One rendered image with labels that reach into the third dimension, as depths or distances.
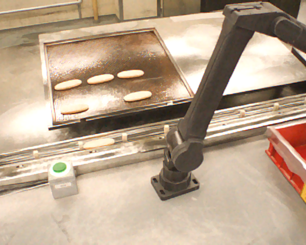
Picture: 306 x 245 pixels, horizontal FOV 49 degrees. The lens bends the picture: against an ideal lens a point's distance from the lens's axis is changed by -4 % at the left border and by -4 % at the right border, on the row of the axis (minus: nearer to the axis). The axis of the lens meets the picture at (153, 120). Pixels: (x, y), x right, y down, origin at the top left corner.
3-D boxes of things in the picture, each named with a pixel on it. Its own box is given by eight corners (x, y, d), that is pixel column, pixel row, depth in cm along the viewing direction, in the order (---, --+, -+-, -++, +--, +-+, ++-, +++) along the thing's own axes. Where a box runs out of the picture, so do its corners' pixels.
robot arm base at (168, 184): (161, 201, 93) (200, 188, 96) (161, 180, 88) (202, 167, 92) (149, 181, 99) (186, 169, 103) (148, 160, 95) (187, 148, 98)
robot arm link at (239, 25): (225, -14, 73) (245, -1, 65) (275, 4, 78) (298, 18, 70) (161, 146, 95) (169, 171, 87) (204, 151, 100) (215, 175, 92)
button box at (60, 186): (54, 208, 95) (45, 181, 89) (52, 189, 102) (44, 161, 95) (82, 202, 97) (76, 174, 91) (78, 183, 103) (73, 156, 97)
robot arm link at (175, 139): (164, 161, 96) (168, 174, 92) (163, 132, 90) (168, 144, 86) (195, 156, 98) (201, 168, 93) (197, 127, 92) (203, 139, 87)
